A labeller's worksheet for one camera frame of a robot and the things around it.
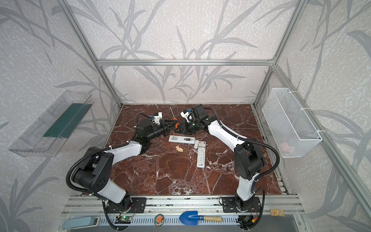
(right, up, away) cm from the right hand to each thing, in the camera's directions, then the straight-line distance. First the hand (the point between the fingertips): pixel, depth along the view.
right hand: (177, 127), depth 82 cm
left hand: (+1, +5, -1) cm, 5 cm away
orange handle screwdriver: (-2, +5, +2) cm, 6 cm away
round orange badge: (-7, -44, -13) cm, 46 cm away
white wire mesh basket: (+53, +1, -19) cm, 56 cm away
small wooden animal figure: (-1, -15, +12) cm, 19 cm away
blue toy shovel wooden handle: (+9, -43, -12) cm, 46 cm away
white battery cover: (+11, -13, +14) cm, 22 cm away
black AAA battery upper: (+5, -10, +17) cm, 20 cm away
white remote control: (+1, -10, +17) cm, 19 cm away
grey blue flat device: (-42, -42, -17) cm, 62 cm away
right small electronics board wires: (+38, -48, -8) cm, 62 cm away
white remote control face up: (+14, -18, +9) cm, 25 cm away
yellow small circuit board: (+50, -41, -11) cm, 66 cm away
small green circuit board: (-26, -46, -10) cm, 54 cm away
